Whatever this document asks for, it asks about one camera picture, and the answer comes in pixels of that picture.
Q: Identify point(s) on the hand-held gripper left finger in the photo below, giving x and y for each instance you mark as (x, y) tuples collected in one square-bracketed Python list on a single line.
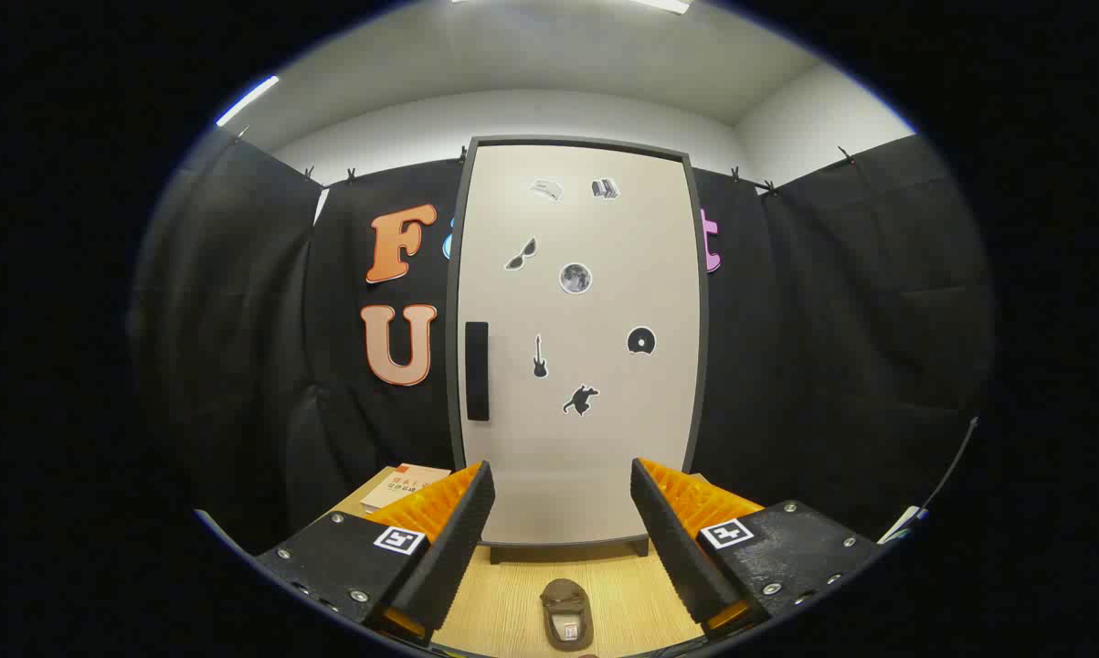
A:
[(458, 548)]

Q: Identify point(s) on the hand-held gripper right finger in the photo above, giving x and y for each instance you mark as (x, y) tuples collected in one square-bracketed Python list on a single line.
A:
[(668, 548)]

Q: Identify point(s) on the brown fuzzy slipper shoe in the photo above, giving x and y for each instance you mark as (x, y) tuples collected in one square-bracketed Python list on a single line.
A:
[(567, 608)]

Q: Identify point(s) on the dark grey shoe cabinet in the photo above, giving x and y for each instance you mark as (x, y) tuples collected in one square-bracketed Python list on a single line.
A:
[(452, 302)]

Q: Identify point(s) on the black backdrop cloth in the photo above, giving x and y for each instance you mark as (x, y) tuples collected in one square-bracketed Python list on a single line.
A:
[(832, 320)]

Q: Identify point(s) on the thin dark pole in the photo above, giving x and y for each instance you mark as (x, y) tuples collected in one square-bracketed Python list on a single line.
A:
[(956, 457)]

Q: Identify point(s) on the ceiling light strip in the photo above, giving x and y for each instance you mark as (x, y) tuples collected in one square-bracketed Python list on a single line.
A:
[(663, 5), (248, 100)]

